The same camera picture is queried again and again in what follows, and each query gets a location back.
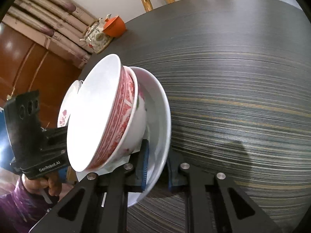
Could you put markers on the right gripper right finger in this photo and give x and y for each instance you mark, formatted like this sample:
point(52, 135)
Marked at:
point(184, 176)

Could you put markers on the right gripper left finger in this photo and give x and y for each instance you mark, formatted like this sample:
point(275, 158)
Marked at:
point(133, 173)

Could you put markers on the large grey-white plate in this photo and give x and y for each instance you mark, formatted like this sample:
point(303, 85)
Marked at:
point(158, 130)

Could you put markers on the small red patterned bowl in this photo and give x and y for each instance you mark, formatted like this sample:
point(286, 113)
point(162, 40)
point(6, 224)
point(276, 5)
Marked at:
point(136, 116)

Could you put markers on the large white bowl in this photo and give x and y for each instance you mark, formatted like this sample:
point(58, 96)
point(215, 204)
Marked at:
point(102, 112)

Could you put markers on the purple floral sleeve forearm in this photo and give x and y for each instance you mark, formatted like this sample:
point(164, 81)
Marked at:
point(20, 210)

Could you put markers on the left hand holding gripper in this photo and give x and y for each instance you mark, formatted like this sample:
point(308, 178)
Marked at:
point(51, 182)

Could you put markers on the white plate with pink flowers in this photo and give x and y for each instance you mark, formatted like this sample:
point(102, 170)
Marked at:
point(67, 103)

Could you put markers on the brown wooden door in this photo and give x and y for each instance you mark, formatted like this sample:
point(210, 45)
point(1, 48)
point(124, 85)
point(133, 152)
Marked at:
point(28, 66)

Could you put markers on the floral ceramic teapot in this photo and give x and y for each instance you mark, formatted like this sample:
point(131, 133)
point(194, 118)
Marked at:
point(95, 37)

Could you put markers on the beige patterned curtain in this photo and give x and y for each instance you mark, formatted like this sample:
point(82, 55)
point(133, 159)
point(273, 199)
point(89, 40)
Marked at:
point(57, 25)

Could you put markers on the orange lidded tea cup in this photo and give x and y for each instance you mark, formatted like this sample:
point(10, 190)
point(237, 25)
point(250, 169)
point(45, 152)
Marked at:
point(114, 26)

